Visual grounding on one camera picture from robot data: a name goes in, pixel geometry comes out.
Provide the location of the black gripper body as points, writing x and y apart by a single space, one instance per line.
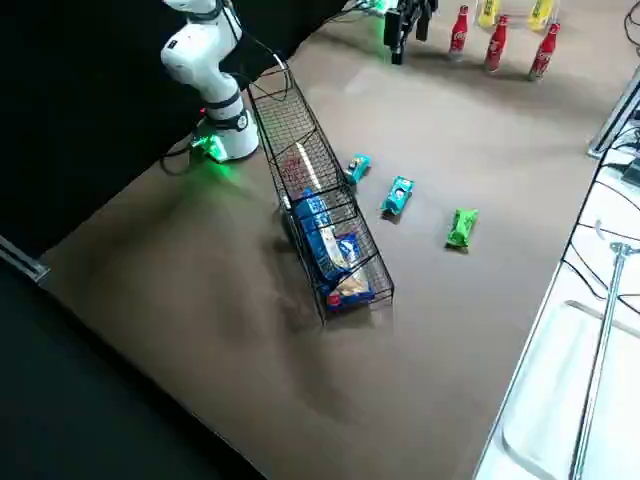
417 6

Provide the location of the red cola bottle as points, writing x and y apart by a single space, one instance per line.
458 32
496 47
544 55

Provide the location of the teal chips packet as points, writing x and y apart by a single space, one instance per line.
397 196
357 167

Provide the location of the green chips packet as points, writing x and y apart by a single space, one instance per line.
462 227

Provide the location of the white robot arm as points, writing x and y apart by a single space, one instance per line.
197 55

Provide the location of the yellow drink bottle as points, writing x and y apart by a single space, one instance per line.
487 12
542 15

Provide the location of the white snack packet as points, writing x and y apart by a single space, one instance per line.
291 172

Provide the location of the long blue biscuit packet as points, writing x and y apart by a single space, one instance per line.
315 215

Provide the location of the blue cookie bag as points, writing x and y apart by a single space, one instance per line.
350 292

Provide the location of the white plastic tray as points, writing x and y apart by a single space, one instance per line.
560 350

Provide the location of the silver metal rod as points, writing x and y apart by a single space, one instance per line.
602 345

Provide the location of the aluminium camera post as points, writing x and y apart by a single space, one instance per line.
615 107

